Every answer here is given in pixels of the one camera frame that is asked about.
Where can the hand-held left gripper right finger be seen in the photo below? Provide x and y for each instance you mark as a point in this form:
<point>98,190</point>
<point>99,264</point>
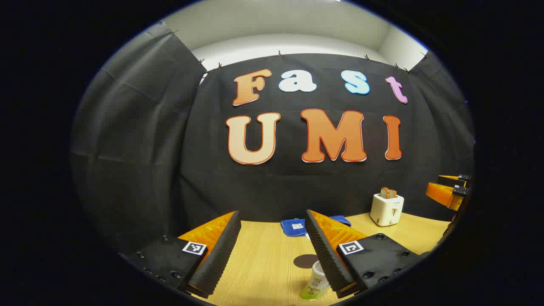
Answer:
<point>327,259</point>

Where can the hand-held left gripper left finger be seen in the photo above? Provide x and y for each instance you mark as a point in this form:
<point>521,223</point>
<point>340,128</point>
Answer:
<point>221,259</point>

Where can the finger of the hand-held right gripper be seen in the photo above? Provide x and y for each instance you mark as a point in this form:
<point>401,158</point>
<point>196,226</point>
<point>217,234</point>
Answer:
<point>444,194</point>
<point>452,179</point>

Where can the clear water bottle white label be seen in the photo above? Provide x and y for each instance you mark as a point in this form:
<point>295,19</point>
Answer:
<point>316,282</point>

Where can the blue towel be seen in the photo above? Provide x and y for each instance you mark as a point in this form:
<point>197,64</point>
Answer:
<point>293,227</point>

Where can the toasted bread slice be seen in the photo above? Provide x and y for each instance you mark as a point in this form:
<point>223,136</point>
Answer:
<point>384,193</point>
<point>392,194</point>

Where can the white toaster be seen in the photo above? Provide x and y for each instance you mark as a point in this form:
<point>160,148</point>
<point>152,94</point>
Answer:
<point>384,210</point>

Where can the black backdrop cloth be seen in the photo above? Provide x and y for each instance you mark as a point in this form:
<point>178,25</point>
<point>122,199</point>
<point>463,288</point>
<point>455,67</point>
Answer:
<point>170,170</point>

